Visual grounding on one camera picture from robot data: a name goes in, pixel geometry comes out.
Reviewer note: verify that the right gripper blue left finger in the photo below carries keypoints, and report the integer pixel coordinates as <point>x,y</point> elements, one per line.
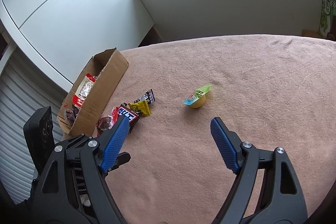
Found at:
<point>111,141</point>

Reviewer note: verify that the red clear prune packet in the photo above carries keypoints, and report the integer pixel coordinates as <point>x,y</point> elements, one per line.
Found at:
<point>107,122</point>

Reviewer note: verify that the yellow candy wrapper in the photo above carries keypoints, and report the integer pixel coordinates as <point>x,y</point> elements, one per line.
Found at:
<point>141,107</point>

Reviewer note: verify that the red white snack bag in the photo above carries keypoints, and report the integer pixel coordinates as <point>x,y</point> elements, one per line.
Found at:
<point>83,90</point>

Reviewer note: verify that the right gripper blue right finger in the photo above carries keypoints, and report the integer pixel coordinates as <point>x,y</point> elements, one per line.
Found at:
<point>228,144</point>

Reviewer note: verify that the green carton box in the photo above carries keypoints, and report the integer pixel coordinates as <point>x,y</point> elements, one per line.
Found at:
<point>327,21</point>

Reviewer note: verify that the black white candy wrapper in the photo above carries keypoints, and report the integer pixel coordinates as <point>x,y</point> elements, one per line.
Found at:
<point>148,96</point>

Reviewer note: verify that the yellow jelly cup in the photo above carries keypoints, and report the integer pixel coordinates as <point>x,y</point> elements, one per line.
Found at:
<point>198,97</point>

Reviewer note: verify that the pink table cloth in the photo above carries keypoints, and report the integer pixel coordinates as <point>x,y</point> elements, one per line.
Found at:
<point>271,90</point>

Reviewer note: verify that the brown cardboard box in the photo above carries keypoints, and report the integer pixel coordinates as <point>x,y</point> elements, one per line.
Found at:
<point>109,67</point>

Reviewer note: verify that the white cabinet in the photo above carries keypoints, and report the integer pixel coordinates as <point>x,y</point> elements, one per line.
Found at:
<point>60,36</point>

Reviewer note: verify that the Snickers bar Chinese label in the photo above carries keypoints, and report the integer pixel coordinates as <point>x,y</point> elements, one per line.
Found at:
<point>133,116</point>

